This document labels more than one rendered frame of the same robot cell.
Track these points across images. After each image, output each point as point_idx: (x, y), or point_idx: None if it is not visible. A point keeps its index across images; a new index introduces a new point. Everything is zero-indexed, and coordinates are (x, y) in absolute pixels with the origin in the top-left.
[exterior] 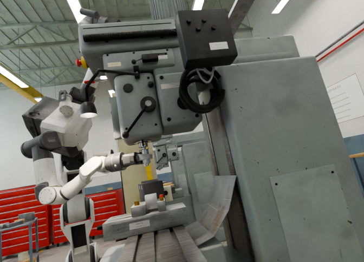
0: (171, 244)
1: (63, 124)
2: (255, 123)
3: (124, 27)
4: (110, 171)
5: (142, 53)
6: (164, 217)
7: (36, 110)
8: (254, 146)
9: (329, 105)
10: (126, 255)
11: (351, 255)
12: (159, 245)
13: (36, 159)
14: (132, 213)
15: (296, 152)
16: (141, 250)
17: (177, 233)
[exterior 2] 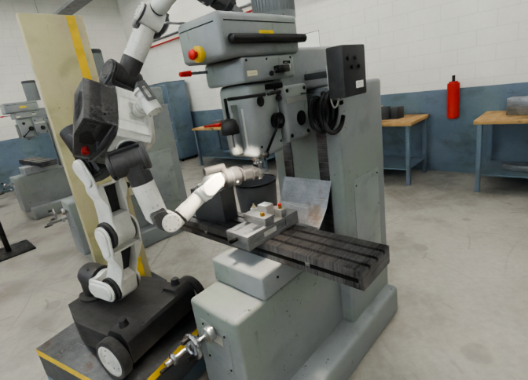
0: (324, 239)
1: (144, 129)
2: (350, 140)
3: (259, 23)
4: (229, 187)
5: (272, 60)
6: (284, 221)
7: (95, 107)
8: (349, 159)
9: (380, 122)
10: (306, 252)
11: (376, 222)
12: (315, 241)
13: (144, 183)
14: (265, 223)
15: (364, 161)
16: (309, 247)
17: (307, 231)
